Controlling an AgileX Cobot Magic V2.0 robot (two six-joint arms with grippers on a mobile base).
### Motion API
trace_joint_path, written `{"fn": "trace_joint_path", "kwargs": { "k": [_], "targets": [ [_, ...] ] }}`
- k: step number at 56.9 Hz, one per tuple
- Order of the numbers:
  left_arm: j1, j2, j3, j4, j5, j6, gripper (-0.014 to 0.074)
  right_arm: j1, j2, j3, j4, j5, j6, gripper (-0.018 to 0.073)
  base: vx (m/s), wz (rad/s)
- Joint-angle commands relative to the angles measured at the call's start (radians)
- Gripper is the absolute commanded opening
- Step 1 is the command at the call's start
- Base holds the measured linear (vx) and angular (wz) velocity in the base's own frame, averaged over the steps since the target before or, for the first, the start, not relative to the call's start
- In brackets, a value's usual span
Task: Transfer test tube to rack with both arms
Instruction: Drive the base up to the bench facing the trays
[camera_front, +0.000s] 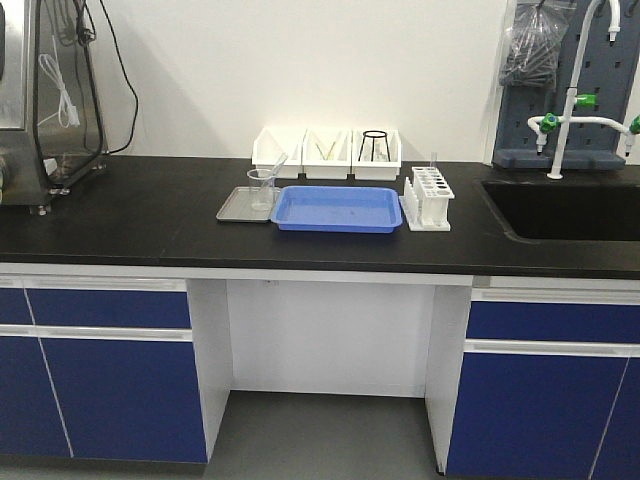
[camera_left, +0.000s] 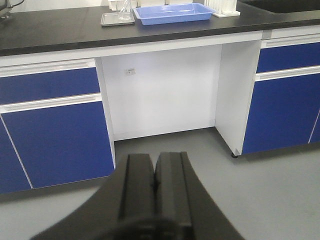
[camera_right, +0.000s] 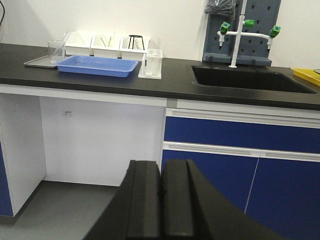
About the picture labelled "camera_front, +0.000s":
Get white test tube rack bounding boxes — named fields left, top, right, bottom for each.
left=399, top=167, right=455, bottom=232

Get grey pegboard drying rack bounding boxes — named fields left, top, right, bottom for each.
left=492, top=1, right=639, bottom=171

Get blue plastic tray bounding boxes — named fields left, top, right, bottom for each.
left=270, top=186, right=403, bottom=233

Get yellow green plastic sticks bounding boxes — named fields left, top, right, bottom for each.
left=313, top=140, right=337, bottom=161

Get grey metal tray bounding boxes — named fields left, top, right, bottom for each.
left=216, top=186, right=272, bottom=223

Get clear glass beaker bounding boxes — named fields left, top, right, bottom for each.
left=247, top=168, right=276, bottom=211

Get middle white storage bin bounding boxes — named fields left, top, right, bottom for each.
left=302, top=127, right=352, bottom=180

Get white storage bin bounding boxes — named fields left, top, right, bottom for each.
left=251, top=126, right=306, bottom=179
left=302, top=127, right=352, bottom=180
left=351, top=128, right=402, bottom=181

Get left white storage bin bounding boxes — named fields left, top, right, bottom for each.
left=251, top=126, right=306, bottom=179

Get right white storage bin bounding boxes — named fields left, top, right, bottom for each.
left=351, top=128, right=402, bottom=181

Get black sink basin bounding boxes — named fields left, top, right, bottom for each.
left=481, top=181, right=639, bottom=241

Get white lab faucet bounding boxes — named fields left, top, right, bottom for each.
left=527, top=0, right=639, bottom=180

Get blue left cabinet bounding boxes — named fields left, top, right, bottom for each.
left=1, top=277, right=208, bottom=463

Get blue cabinet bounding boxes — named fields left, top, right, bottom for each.
left=1, top=277, right=208, bottom=463
left=441, top=288, right=639, bottom=479

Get blue right cabinet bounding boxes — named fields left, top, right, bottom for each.
left=441, top=288, right=639, bottom=479

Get clear plastic bag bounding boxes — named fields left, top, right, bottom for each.
left=499, top=1, right=568, bottom=90

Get stainless steel machine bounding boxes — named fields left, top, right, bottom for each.
left=1, top=0, right=107, bottom=215

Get black wire tripod stand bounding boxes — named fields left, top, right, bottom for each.
left=358, top=130, right=391, bottom=162

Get white coiled cable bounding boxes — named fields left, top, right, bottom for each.
left=37, top=52, right=81, bottom=129

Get black power cable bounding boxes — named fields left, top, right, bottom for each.
left=73, top=0, right=140, bottom=155

